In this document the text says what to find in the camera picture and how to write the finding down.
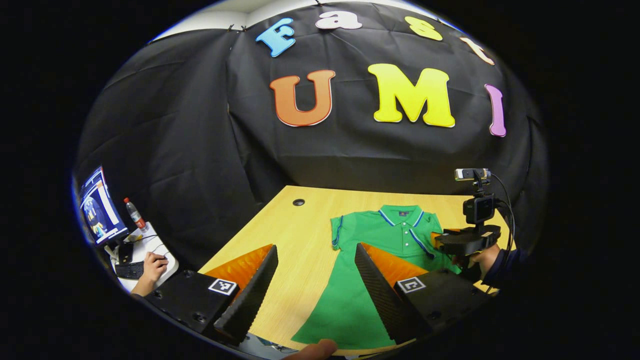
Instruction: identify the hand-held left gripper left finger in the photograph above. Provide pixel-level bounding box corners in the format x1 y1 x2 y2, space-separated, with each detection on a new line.
145 244 279 346

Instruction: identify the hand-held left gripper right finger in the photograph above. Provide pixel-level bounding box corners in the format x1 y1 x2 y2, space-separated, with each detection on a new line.
354 242 493 346

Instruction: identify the green T-shirt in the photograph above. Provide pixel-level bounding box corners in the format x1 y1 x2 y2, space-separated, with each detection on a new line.
291 204 463 351

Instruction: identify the white side desk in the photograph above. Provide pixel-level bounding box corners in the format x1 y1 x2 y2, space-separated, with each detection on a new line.
105 222 180 293

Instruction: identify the black keyboard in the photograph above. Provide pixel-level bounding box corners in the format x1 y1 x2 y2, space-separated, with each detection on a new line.
114 260 147 281

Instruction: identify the clear plastic bottle red label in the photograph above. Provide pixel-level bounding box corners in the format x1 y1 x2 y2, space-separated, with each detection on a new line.
123 197 149 233

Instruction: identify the black backdrop cloth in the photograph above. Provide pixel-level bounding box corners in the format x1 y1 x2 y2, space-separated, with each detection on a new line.
74 1 548 273

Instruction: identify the computer monitor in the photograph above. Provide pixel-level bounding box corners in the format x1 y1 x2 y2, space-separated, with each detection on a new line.
78 166 130 248

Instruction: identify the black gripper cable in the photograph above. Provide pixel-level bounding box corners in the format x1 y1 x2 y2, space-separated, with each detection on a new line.
484 172 516 296

